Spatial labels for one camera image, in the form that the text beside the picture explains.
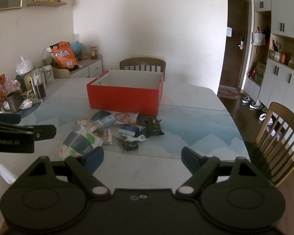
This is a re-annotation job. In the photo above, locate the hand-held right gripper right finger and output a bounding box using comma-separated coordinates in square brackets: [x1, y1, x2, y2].
[175, 146, 258, 198]

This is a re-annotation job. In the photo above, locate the wooden wall shelf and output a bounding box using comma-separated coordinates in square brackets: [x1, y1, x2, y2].
[27, 0, 68, 7]

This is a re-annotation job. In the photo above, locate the white printed canister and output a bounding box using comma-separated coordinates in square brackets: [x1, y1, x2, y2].
[42, 65, 55, 84]

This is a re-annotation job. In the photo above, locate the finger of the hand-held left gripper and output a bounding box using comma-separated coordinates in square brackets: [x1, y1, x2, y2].
[0, 113, 22, 126]
[0, 122, 57, 142]

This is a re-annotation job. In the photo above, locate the white green plastic bag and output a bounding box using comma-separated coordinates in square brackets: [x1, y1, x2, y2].
[59, 125, 104, 159]

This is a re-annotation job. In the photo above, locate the pink clear plastic bag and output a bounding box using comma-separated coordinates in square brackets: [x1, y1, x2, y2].
[4, 78, 22, 95]

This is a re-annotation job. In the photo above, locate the small blue globe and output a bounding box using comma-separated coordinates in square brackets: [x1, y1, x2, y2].
[71, 42, 83, 57]

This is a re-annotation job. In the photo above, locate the dark round mat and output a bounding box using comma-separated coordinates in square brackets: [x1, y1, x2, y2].
[0, 101, 41, 118]

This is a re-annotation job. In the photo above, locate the white crumpled wrapper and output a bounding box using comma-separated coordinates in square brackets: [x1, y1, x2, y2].
[20, 99, 36, 110]

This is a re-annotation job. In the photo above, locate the dark brown door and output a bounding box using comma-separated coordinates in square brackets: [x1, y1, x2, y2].
[217, 0, 250, 89]

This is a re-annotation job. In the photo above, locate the patterned door mat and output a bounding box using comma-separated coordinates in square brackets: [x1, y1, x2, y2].
[218, 88, 241, 101]

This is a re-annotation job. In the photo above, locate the large orange snack bag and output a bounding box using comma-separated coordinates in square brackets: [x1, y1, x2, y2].
[50, 41, 78, 69]

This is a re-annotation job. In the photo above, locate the red cardboard box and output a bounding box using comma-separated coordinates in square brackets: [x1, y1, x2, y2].
[86, 70, 164, 116]

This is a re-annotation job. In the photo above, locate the dark blue small box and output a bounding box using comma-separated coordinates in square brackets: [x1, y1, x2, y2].
[118, 124, 145, 137]

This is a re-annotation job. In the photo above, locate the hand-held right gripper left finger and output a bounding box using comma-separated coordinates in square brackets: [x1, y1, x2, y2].
[27, 146, 112, 198]

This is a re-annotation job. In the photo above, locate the dark metal mug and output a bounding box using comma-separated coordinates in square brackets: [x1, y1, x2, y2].
[2, 91, 24, 113]

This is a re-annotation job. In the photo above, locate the crumpled brown packet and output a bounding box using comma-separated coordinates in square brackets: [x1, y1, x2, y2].
[75, 119, 100, 133]

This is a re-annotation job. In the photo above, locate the light blue printed box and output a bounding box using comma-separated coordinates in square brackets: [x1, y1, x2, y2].
[97, 116, 116, 128]

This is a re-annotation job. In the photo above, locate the wooden slat-back chair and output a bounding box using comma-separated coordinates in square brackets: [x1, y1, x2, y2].
[119, 57, 166, 82]
[253, 102, 294, 188]

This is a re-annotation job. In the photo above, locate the black pouch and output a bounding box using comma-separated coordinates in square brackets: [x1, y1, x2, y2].
[92, 111, 111, 121]

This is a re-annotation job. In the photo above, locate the white hallway cabinet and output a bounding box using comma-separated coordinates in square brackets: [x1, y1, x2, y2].
[244, 0, 294, 115]

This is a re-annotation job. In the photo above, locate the small black packet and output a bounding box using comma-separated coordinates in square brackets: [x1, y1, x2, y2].
[121, 140, 139, 151]

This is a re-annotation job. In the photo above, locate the grey tote bag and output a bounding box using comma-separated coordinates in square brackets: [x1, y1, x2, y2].
[251, 28, 266, 46]

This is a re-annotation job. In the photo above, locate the dark brown snack packet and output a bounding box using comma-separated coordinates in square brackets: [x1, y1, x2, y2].
[136, 114, 164, 137]

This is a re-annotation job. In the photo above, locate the white cable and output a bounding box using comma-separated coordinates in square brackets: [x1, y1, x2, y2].
[124, 135, 147, 143]

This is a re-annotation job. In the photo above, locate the glass jar with dark contents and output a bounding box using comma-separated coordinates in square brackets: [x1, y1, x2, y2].
[30, 69, 47, 102]

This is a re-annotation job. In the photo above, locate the colourful puzzle cube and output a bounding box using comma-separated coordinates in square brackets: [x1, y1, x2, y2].
[21, 90, 35, 101]

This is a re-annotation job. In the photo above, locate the white crumpled plastic bag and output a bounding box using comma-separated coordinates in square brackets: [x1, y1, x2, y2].
[15, 56, 33, 75]

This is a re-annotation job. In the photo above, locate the white sideboard cabinet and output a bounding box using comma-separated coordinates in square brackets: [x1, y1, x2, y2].
[50, 54, 103, 79]

